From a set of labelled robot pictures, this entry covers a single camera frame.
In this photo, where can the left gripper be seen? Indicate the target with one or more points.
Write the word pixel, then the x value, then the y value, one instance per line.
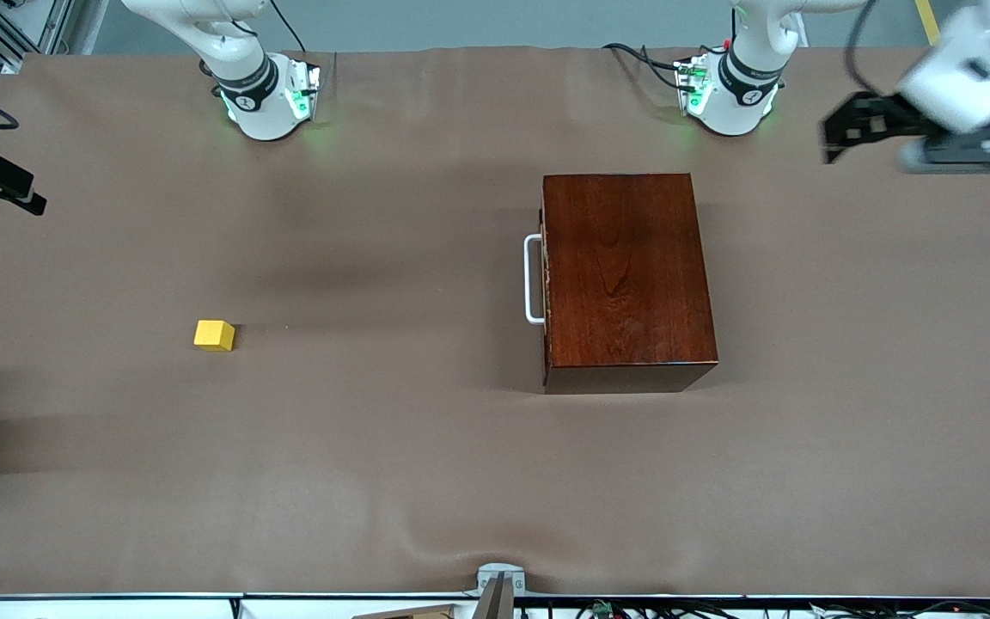
pixel 889 114

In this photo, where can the yellow cube block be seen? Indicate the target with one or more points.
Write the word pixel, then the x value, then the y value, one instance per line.
pixel 214 335

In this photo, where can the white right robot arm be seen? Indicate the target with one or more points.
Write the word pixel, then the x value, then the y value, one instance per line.
pixel 259 112

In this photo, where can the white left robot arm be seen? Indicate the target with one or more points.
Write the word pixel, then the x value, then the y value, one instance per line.
pixel 744 103

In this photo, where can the yellow floor tape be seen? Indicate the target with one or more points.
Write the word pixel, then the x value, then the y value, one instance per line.
pixel 927 21

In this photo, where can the dark brown wooden cabinet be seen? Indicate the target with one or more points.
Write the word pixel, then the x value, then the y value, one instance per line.
pixel 624 275

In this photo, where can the brown table cloth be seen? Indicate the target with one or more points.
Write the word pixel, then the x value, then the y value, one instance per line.
pixel 332 430

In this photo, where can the light wooden board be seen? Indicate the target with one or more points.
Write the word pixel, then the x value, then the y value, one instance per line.
pixel 418 614

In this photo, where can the aluminium frame strut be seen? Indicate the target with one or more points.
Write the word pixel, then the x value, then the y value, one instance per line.
pixel 52 21

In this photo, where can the black white table edge rail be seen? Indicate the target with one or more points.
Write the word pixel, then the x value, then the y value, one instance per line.
pixel 117 597

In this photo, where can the grey metal bracket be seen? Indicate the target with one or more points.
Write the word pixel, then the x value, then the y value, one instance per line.
pixel 495 574

